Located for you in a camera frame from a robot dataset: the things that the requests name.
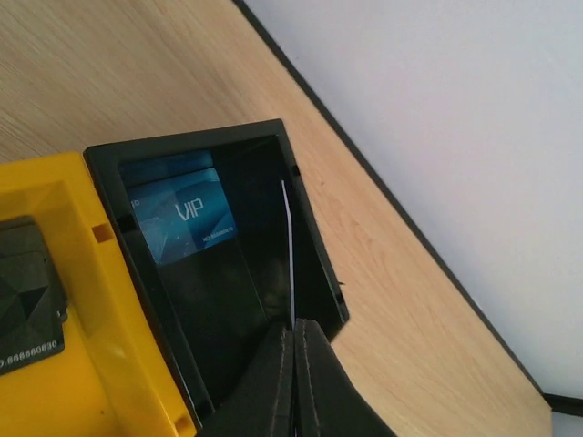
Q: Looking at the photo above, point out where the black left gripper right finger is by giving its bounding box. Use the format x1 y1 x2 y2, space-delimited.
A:
293 319 394 437

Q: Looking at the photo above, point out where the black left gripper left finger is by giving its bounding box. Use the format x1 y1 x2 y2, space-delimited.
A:
199 323 295 437

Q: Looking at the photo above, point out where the blue card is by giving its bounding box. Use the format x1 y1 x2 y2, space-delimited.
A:
281 180 296 329
119 150 238 266

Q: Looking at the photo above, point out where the black credit card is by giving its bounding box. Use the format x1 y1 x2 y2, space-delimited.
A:
1 217 68 375

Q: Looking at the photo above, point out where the blue card in bin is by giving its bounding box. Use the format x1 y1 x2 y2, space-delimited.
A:
119 150 238 266

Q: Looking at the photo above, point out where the black storage bin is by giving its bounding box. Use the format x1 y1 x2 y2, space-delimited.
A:
84 119 349 429

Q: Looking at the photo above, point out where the yellow storage bin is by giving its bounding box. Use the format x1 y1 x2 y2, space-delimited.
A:
1 153 197 436

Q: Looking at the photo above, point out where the black enclosure frame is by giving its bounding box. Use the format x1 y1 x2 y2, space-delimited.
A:
240 1 582 411

